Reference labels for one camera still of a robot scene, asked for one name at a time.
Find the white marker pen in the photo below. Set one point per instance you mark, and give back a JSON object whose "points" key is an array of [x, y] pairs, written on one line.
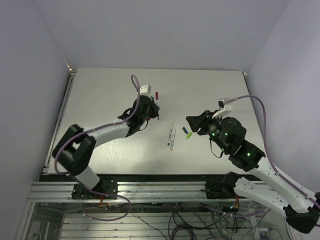
{"points": [[170, 135]]}

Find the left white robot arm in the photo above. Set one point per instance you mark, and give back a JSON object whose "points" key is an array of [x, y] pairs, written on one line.
{"points": [[75, 148]]}

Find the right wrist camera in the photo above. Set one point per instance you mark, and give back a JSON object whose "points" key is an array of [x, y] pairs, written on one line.
{"points": [[224, 108]]}

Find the aluminium table edge rail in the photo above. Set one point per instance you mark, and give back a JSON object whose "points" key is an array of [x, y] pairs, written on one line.
{"points": [[68, 88]]}

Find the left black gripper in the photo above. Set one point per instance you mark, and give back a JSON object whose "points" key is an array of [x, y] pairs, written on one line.
{"points": [[155, 108]]}

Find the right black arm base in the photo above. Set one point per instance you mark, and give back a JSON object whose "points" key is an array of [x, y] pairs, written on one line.
{"points": [[217, 188]]}

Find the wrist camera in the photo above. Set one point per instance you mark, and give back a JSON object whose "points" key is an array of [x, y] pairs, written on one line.
{"points": [[224, 108], [145, 90]]}

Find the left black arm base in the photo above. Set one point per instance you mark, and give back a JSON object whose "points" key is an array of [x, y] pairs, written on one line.
{"points": [[104, 189]]}

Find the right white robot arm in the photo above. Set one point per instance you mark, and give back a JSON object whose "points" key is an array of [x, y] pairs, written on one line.
{"points": [[299, 205]]}

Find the orange marker pen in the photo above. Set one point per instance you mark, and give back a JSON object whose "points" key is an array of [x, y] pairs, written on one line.
{"points": [[173, 140]]}

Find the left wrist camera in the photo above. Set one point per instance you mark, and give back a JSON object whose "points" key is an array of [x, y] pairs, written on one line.
{"points": [[145, 90]]}

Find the aluminium frame rail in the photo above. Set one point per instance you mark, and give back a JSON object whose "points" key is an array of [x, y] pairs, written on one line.
{"points": [[136, 192]]}

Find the pink marker pen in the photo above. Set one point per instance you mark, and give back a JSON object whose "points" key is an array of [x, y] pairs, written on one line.
{"points": [[157, 101]]}

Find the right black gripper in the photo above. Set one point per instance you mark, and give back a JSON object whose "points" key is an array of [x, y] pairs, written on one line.
{"points": [[202, 121]]}

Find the light green pen cap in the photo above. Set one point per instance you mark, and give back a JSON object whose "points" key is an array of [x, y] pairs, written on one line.
{"points": [[189, 135]]}

